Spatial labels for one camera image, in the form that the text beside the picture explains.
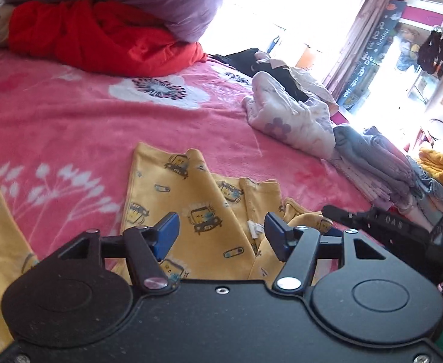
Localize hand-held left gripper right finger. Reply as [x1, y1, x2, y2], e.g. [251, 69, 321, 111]
[265, 212, 390, 294]

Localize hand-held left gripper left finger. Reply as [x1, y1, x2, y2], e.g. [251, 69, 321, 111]
[40, 212, 180, 294]

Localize yellow car-print pants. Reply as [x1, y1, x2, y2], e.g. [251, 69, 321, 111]
[0, 138, 333, 352]

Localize white lilac striped folded garment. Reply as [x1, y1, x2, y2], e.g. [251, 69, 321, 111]
[331, 155, 403, 210]

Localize pale mint folded garment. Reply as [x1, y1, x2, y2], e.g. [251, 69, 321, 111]
[397, 197, 443, 229]

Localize grey-blue denim folded garment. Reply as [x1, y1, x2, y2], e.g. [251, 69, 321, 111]
[406, 157, 443, 212]

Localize grey fleece folded garment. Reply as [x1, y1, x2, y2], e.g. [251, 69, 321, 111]
[333, 125, 415, 197]

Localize lavender folded garment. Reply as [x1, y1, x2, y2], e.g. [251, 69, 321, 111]
[363, 126, 426, 190]

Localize white floral folded pajama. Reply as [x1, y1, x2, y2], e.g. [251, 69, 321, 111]
[243, 71, 337, 159]

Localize round black-framed mirror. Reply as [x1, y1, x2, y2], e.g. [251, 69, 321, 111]
[427, 118, 443, 142]

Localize beige garment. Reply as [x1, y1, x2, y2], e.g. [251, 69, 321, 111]
[255, 54, 339, 116]

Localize pink floral blanket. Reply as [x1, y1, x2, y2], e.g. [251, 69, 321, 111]
[0, 47, 381, 292]

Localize dark blue hanging banner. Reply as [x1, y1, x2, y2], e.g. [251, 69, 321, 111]
[337, 0, 407, 108]

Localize brown box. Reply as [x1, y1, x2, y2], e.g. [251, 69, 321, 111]
[295, 43, 316, 69]

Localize dark socks on hanger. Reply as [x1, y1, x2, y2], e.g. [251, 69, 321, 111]
[420, 26, 443, 78]

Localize pink patterned curtain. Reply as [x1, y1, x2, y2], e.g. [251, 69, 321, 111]
[322, 0, 415, 95]

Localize red quilt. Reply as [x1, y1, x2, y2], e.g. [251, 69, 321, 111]
[8, 0, 209, 78]

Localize glass display cabinet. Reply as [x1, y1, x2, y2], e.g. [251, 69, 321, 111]
[395, 0, 443, 110]

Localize cream garment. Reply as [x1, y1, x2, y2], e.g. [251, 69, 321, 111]
[0, 5, 14, 48]

